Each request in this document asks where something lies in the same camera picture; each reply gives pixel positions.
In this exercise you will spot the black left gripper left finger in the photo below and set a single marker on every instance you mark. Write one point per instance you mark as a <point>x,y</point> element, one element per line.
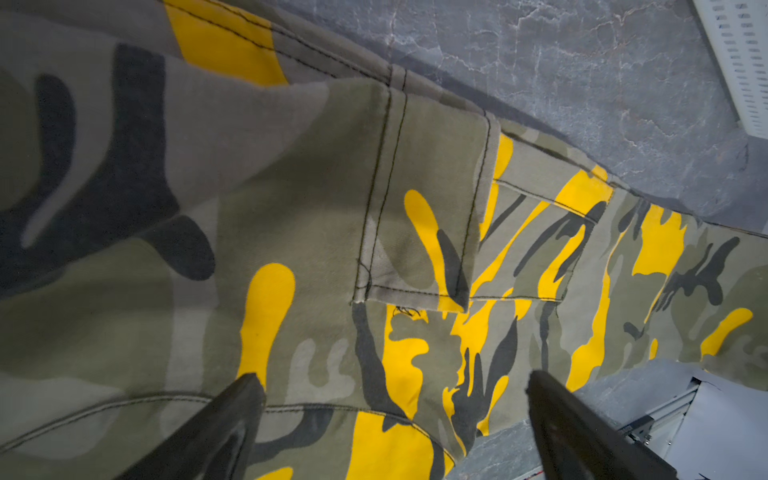
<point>215,443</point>

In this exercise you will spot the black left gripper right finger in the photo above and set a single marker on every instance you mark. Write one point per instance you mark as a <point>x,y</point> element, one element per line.
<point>573,442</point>

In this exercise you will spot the camouflage yellow green trousers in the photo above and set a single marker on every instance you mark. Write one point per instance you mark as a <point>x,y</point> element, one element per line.
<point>192,191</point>

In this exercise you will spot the white plastic laundry basket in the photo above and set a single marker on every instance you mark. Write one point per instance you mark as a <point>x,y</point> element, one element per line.
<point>737,33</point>

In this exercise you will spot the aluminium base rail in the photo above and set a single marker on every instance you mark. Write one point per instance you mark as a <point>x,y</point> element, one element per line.
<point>681,432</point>

